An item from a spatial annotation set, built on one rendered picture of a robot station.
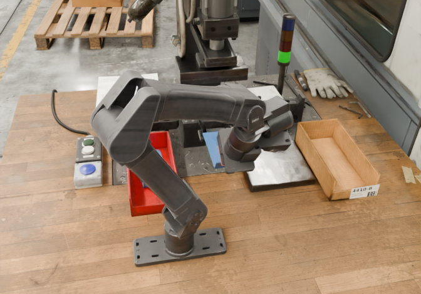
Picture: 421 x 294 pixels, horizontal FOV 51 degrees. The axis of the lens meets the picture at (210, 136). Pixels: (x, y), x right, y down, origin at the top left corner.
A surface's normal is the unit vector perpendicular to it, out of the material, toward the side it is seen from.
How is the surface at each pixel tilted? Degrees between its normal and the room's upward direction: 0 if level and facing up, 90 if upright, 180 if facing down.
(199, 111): 93
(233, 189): 0
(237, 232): 0
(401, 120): 90
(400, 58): 90
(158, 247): 0
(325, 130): 90
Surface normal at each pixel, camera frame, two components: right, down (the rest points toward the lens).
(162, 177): 0.55, 0.48
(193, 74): 0.19, 0.58
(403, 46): -0.99, 0.07
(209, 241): 0.02, -0.80
